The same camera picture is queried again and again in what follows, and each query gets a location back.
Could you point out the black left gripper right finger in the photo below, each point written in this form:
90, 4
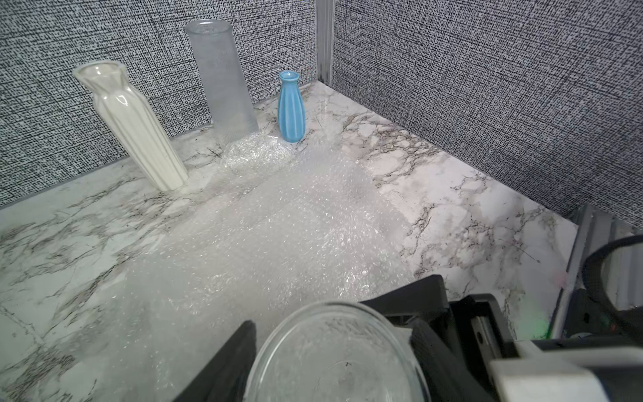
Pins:
447, 377

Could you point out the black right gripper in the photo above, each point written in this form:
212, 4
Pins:
473, 329

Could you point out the blue ribbed glass vase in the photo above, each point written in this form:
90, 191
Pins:
290, 111

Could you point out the white ribbed ceramic vase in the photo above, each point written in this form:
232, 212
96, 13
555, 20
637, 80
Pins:
131, 119

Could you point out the clear glass vase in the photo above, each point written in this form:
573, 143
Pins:
336, 351
232, 112

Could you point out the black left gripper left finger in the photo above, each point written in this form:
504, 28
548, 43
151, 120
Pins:
225, 377

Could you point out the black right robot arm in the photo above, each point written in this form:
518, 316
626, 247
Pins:
595, 316

